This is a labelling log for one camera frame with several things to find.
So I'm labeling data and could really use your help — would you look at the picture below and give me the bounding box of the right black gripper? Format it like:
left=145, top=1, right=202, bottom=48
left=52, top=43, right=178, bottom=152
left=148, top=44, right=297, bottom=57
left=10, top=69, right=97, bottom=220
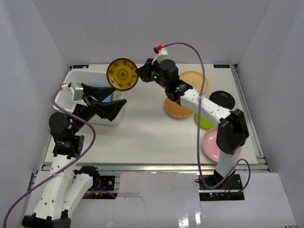
left=136, top=59, right=169, bottom=90

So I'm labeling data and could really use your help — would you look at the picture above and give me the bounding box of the blue round plate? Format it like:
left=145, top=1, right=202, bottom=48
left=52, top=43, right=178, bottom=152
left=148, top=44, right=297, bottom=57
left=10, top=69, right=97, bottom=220
left=92, top=85, right=113, bottom=103

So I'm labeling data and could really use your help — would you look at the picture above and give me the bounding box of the yellow brown patterned plate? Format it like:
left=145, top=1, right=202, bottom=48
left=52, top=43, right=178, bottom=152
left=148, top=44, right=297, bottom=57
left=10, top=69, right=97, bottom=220
left=106, top=58, right=139, bottom=91

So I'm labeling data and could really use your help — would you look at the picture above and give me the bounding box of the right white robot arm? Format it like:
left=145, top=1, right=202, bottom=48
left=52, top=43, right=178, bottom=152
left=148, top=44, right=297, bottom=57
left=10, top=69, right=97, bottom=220
left=135, top=58, right=249, bottom=190

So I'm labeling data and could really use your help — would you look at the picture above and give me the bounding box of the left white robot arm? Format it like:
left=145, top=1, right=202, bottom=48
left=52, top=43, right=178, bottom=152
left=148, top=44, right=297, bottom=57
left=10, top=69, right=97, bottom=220
left=21, top=83, right=126, bottom=228

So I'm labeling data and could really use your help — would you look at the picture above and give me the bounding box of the woven bamboo round plate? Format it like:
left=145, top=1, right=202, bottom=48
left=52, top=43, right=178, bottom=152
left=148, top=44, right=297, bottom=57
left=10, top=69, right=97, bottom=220
left=164, top=98, right=193, bottom=119

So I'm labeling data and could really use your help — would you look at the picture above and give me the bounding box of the beige round plate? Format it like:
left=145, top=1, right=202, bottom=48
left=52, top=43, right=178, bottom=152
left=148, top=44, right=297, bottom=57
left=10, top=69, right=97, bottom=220
left=180, top=71, right=203, bottom=93

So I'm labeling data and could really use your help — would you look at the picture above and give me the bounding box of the green round plate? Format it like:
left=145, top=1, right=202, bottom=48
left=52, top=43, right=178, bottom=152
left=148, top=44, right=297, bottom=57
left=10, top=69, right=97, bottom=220
left=194, top=113, right=214, bottom=130

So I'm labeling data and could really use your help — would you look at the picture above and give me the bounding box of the black round plate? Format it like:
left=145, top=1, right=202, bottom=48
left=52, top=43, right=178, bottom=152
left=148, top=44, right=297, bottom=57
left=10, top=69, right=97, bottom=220
left=209, top=90, right=235, bottom=110

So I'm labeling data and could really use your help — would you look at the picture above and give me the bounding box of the pink round plate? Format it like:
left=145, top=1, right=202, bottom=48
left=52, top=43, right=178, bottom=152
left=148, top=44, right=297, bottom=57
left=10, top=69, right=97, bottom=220
left=201, top=129, right=242, bottom=163

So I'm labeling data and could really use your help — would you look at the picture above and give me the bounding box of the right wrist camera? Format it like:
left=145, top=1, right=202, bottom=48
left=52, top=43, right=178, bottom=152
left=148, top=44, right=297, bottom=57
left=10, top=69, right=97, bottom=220
left=152, top=45, right=168, bottom=64

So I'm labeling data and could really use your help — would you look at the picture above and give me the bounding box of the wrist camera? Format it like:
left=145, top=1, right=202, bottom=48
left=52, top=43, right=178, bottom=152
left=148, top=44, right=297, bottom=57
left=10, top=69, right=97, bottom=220
left=61, top=82, right=84, bottom=102
left=152, top=45, right=168, bottom=64

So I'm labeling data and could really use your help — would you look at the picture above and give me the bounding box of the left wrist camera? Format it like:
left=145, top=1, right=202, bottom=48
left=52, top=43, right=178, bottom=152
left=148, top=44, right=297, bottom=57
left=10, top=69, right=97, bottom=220
left=61, top=82, right=84, bottom=102

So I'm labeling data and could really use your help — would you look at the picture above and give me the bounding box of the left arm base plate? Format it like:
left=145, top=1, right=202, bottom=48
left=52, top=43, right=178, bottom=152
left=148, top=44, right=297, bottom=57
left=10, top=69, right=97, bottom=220
left=83, top=176, right=117, bottom=200

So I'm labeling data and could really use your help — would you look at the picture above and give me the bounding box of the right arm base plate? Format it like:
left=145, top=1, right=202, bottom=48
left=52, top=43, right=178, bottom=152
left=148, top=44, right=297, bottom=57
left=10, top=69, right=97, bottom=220
left=195, top=174, right=245, bottom=201

